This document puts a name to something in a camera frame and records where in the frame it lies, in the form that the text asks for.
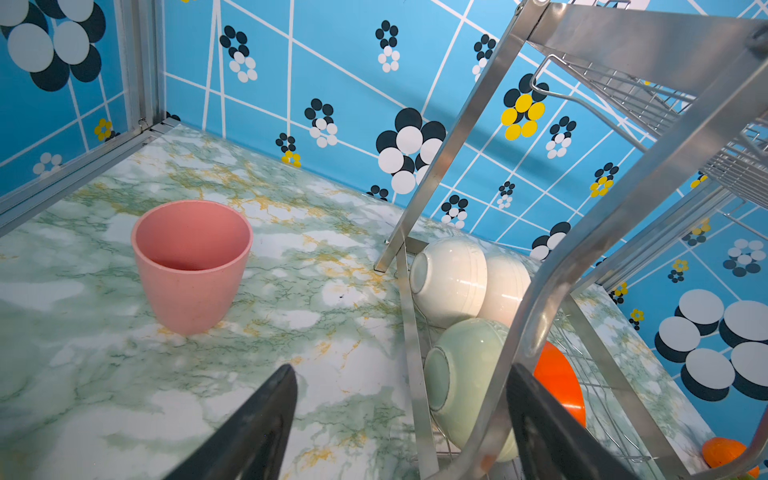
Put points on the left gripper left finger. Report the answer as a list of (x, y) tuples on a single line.
[(251, 444)]

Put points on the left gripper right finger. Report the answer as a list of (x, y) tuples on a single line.
[(551, 443)]

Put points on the orange bowl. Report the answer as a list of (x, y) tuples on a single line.
[(557, 376)]

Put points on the light green bowl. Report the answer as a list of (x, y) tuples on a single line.
[(457, 372)]

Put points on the cream bowl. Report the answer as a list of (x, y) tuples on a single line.
[(448, 280), (507, 283)]

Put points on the steel two-tier dish rack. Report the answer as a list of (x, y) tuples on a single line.
[(718, 64)]

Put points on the mandarin orange far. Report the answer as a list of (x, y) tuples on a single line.
[(719, 452)]

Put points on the pink cup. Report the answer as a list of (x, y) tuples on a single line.
[(191, 256)]

